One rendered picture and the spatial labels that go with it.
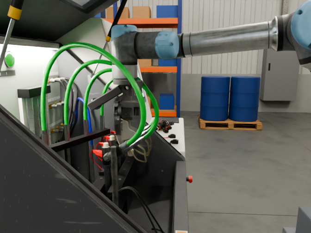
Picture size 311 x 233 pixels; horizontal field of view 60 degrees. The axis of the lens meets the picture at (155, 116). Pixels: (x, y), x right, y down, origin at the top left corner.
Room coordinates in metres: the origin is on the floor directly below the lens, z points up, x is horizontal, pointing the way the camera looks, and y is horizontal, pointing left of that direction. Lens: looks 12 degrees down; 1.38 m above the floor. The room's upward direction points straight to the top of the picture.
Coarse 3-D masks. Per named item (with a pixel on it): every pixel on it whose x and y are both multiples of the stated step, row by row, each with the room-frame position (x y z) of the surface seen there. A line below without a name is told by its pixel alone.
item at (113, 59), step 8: (64, 48) 0.77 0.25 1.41; (88, 48) 0.72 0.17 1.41; (96, 48) 0.71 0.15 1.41; (56, 56) 0.79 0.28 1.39; (112, 56) 0.69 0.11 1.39; (48, 64) 0.80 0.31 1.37; (120, 64) 0.68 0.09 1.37; (48, 72) 0.81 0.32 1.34; (128, 72) 0.67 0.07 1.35; (136, 88) 0.65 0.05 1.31; (144, 104) 0.65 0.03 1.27; (144, 112) 0.64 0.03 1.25; (144, 120) 0.64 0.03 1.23; (136, 136) 0.65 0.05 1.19; (128, 144) 0.66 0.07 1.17
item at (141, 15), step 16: (96, 16) 6.13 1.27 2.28; (112, 16) 6.16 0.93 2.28; (128, 16) 6.26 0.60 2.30; (144, 16) 6.06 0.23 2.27; (160, 16) 6.07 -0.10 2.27; (176, 16) 6.05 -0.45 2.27; (144, 64) 6.06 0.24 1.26; (160, 64) 6.03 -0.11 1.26; (176, 64) 6.04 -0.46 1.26; (176, 80) 6.66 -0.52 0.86; (160, 96) 6.10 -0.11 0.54; (176, 96) 6.66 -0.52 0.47; (160, 112) 5.89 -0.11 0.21; (176, 112) 5.86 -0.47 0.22
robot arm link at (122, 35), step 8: (112, 32) 0.79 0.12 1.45; (120, 32) 0.77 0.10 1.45; (128, 32) 0.77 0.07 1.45; (136, 32) 0.78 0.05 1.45; (112, 40) 0.79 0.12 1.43; (120, 40) 0.77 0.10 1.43; (128, 40) 0.77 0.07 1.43; (112, 48) 0.79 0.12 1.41; (120, 48) 0.77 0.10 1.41; (128, 48) 0.76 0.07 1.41; (120, 56) 0.77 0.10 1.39; (128, 56) 0.77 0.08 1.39; (112, 64) 0.79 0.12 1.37; (128, 64) 0.77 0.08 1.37; (136, 64) 0.80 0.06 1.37
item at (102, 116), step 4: (112, 80) 1.05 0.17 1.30; (108, 84) 1.05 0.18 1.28; (104, 88) 1.05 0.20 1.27; (104, 92) 1.05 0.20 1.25; (100, 108) 1.05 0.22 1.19; (100, 112) 1.05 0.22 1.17; (100, 116) 1.05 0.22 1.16; (100, 120) 1.05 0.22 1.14; (104, 120) 1.06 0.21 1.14; (100, 124) 1.05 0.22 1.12; (104, 124) 1.06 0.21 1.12; (100, 128) 1.05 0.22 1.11; (104, 128) 1.06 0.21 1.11; (144, 128) 1.04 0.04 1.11; (148, 128) 1.04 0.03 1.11
